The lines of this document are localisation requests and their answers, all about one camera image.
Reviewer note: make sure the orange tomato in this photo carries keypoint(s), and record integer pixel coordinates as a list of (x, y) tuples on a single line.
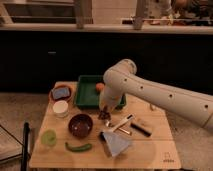
[(99, 87)]

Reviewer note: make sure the black chair frame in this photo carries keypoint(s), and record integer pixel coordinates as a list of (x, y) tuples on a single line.
[(24, 154)]

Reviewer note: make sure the green chili pepper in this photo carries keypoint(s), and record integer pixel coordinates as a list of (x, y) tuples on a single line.
[(81, 148)]

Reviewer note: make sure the white cup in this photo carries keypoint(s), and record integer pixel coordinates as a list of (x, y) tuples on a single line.
[(60, 108)]

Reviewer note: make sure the metal fork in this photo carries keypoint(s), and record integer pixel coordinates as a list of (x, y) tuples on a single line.
[(109, 125)]

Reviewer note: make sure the dark purple bowl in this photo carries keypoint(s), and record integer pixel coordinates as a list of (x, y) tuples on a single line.
[(80, 125)]

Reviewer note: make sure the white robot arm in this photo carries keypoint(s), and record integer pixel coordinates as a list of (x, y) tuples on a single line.
[(121, 79)]

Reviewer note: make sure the blue sponge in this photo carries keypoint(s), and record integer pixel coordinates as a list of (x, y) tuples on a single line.
[(61, 92)]

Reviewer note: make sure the dark red grape bunch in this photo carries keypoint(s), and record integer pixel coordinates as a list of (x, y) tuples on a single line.
[(103, 115)]

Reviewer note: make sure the green plastic tray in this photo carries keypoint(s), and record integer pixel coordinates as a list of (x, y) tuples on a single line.
[(86, 96)]

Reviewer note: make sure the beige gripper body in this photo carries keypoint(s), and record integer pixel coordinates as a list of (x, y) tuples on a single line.
[(107, 106)]

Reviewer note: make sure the brown black brush block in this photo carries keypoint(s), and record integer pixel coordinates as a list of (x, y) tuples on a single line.
[(142, 126)]

